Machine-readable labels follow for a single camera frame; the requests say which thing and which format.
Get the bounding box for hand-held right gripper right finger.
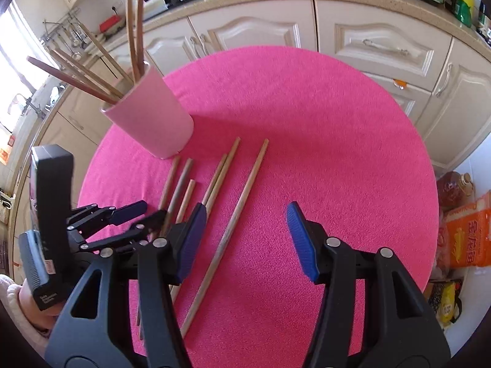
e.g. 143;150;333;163
286;201;451;368

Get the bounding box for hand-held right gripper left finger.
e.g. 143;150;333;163
45;202;208;368

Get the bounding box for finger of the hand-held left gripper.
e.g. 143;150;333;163
79;210;169;254
67;200;148;234

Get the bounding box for pink cup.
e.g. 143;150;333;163
100;64;194;159

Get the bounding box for person's left forearm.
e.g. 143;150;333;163
0;274;50;353

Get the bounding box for row of hanging metal utensils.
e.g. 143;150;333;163
50;23;100;60

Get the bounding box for person's left hand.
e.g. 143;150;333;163
18;278;62;330

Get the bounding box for chrome faucet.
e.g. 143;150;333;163
10;94;44;117

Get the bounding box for pink tablecloth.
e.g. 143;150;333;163
77;45;440;357

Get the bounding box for yellow dark food packet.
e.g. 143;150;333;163
426;278;463;330

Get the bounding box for window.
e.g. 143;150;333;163
0;0;50;131

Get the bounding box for cooking oil bottle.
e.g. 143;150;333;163
437;172;474;211

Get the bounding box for orange rice bag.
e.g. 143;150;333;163
441;192;491;273

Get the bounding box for metal utensil rack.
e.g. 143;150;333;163
42;11;83;43

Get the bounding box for red container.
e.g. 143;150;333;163
100;15;121;33

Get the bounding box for cream base cabinets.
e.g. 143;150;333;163
11;0;491;185

